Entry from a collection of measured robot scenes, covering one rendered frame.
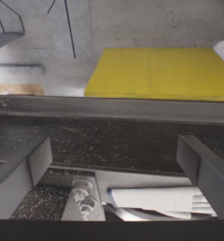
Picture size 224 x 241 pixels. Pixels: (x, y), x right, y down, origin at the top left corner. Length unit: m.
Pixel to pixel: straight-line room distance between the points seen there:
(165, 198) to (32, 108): 0.48
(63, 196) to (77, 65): 0.72
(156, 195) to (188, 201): 0.06
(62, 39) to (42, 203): 0.73
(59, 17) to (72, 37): 0.10
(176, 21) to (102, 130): 0.57
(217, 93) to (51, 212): 0.51
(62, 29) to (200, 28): 0.61
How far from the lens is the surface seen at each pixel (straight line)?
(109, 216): 1.20
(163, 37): 0.87
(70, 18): 0.88
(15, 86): 1.22
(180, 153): 0.17
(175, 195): 0.37
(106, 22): 0.86
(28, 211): 0.40
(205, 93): 0.56
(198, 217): 0.69
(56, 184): 0.40
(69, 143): 0.49
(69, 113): 0.58
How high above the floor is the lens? 0.83
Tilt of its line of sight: 48 degrees down
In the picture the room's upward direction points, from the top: 168 degrees counter-clockwise
